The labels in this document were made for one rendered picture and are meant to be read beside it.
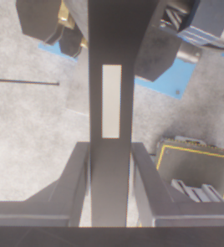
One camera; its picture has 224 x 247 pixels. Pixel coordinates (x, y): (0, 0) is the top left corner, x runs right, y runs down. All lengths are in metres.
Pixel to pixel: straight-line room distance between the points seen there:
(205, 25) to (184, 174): 1.20
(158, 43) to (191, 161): 1.13
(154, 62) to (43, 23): 0.37
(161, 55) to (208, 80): 1.23
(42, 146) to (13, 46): 0.91
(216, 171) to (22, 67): 1.83
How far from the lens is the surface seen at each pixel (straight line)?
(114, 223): 0.17
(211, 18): 0.69
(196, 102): 1.82
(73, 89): 1.49
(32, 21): 0.68
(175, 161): 1.54
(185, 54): 1.18
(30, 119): 1.81
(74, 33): 1.13
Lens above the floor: 1.61
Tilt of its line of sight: 75 degrees down
